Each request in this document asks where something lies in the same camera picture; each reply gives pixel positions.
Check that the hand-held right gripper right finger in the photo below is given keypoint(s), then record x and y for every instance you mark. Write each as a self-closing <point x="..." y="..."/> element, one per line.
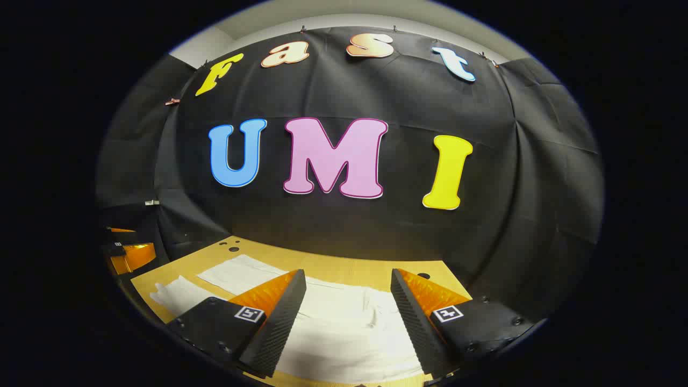
<point x="416" y="328"/>

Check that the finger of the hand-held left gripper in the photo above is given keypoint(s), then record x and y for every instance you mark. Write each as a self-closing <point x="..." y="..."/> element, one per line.
<point x="121" y="235"/>
<point x="137" y="257"/>

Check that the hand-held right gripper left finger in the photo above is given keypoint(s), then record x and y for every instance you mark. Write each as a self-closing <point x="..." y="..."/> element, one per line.
<point x="282" y="322"/>

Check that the white jeans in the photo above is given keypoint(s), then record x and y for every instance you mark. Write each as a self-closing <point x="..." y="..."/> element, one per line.
<point x="344" y="322"/>

